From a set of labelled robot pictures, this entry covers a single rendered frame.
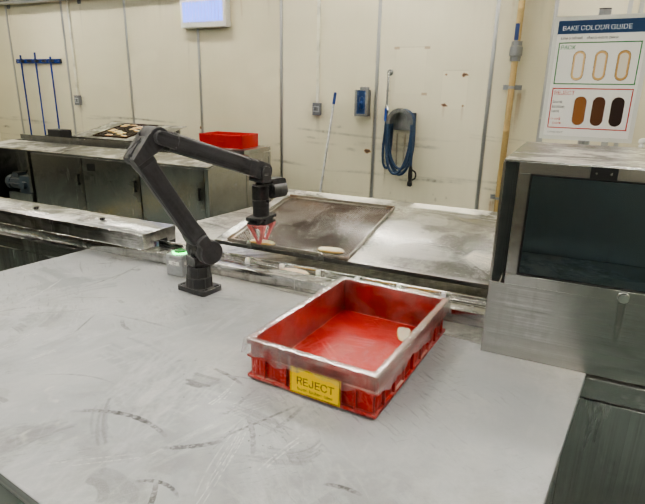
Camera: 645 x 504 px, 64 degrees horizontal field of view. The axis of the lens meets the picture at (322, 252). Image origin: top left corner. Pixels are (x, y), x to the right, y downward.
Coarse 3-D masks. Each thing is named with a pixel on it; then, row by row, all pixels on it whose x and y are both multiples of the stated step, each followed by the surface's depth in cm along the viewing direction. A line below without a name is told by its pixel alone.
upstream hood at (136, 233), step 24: (0, 216) 227; (24, 216) 219; (48, 216) 216; (72, 216) 217; (96, 216) 218; (120, 216) 219; (96, 240) 204; (120, 240) 198; (144, 240) 193; (168, 240) 205
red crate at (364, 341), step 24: (312, 336) 137; (336, 336) 137; (360, 336) 137; (384, 336) 138; (432, 336) 133; (264, 360) 113; (336, 360) 125; (360, 360) 125; (288, 384) 112; (360, 408) 104
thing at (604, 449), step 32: (0, 256) 234; (32, 256) 224; (608, 384) 121; (576, 416) 126; (608, 416) 123; (640, 416) 119; (576, 448) 128; (608, 448) 125; (640, 448) 121; (576, 480) 130; (608, 480) 127; (640, 480) 123
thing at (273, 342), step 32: (352, 288) 150; (384, 288) 145; (288, 320) 126; (320, 320) 141; (416, 320) 142; (256, 352) 112; (288, 352) 108; (416, 352) 116; (352, 384) 102; (384, 384) 101
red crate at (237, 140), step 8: (200, 136) 529; (208, 136) 526; (216, 136) 522; (224, 136) 519; (232, 136) 516; (240, 136) 512; (248, 136) 524; (256, 136) 540; (216, 144) 525; (224, 144) 521; (232, 144) 518; (240, 144) 515; (248, 144) 527; (256, 144) 542
